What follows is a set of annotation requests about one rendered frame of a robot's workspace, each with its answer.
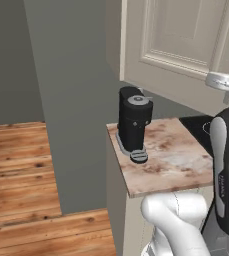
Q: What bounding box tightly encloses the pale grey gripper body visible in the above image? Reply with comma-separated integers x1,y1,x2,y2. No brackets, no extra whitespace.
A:
204,71,229,93

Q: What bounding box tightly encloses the beige base cabinet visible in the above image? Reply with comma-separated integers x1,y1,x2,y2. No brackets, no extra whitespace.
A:
105,125,218,256

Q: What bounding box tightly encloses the black hob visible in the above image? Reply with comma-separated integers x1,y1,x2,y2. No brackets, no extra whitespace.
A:
178,114,217,158

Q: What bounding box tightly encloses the black coffee machine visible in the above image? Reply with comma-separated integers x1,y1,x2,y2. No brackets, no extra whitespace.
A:
115,85,154,165

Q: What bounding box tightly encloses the beige wall cabinet door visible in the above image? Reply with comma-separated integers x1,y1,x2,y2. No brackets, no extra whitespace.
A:
119,0,229,117

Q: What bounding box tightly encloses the beige wall cabinet carcass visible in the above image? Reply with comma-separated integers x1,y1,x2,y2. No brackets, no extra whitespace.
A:
105,0,124,81

